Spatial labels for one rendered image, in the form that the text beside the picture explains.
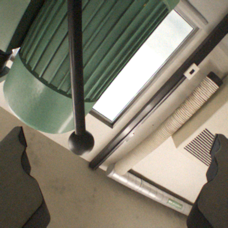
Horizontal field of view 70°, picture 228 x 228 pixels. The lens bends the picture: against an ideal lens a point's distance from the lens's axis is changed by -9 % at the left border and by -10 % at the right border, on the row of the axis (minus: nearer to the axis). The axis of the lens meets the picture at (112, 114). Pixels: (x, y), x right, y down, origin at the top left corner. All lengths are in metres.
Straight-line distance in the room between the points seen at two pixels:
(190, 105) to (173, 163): 0.89
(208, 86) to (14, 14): 1.55
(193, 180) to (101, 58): 2.47
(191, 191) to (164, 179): 0.52
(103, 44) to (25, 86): 0.13
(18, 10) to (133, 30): 0.16
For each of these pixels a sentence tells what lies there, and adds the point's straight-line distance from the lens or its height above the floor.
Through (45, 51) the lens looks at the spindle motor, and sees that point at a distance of 0.27.
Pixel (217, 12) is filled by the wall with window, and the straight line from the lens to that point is 1.80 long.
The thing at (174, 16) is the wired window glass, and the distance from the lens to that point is 1.73.
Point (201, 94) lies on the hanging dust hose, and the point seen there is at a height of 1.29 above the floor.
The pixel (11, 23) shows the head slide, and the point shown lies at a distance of 0.30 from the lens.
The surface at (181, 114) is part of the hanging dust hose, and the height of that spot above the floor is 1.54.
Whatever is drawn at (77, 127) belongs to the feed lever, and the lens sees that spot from 0.22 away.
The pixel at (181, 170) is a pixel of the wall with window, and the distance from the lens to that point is 2.43.
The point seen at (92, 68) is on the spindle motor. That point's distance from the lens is 0.26.
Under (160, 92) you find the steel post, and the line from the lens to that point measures 1.66.
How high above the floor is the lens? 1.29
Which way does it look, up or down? 24 degrees up
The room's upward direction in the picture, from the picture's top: 139 degrees counter-clockwise
